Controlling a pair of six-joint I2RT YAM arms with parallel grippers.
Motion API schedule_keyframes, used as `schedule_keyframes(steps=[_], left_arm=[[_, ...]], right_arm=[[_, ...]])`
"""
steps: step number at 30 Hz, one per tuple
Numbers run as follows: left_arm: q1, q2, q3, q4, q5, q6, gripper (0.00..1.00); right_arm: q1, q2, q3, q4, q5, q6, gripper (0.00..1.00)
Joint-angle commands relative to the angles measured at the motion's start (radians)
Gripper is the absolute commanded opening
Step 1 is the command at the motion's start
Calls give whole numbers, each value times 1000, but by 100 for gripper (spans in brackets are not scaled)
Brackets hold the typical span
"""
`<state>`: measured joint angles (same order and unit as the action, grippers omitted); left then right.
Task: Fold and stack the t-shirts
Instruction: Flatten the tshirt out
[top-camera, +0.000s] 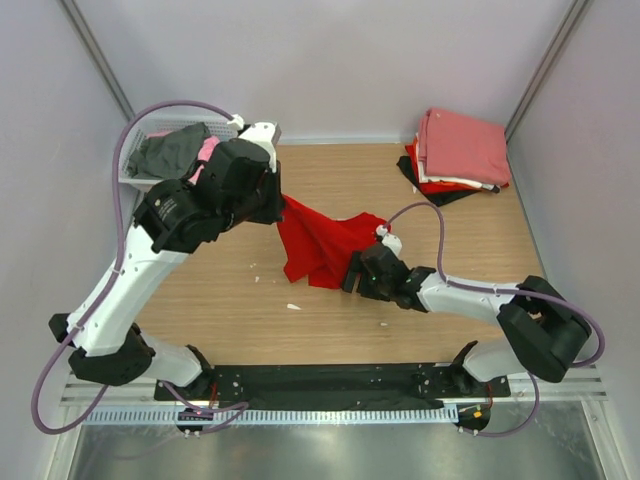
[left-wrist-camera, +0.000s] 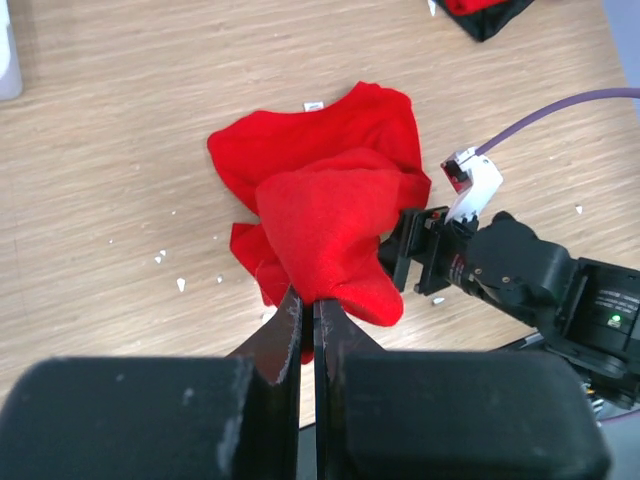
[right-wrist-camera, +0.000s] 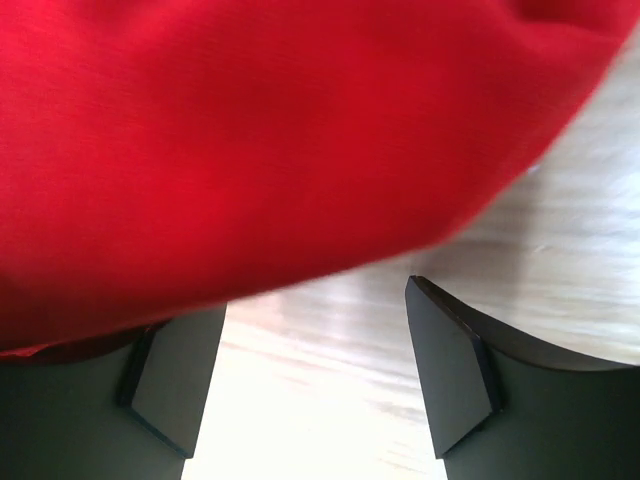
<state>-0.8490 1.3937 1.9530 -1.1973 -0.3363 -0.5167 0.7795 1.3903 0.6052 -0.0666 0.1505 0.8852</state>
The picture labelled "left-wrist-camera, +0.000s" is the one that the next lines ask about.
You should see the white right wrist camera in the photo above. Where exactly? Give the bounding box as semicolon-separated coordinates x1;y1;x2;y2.
441;147;503;223

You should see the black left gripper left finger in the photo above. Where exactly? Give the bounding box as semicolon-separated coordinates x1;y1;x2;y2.
226;288;303;479

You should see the red t shirt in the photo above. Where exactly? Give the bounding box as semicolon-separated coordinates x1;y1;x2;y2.
206;80;433;329

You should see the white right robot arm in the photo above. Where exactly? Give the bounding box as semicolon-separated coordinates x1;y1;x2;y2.
378;207;639;409

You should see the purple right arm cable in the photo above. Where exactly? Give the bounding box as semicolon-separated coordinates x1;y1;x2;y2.
474;87;640;154

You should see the folded black t shirt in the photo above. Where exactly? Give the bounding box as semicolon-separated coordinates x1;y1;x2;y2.
436;0;533;43

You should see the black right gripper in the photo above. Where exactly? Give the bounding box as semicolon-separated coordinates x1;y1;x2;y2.
378;207;479;296

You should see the white plastic laundry basket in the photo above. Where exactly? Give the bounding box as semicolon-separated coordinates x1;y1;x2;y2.
0;0;23;101

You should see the folded orange-red t shirt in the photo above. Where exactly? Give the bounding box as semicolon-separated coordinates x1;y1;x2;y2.
444;0;505;16

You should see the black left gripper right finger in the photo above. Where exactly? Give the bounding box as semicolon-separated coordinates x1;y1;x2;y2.
312;300;389;479

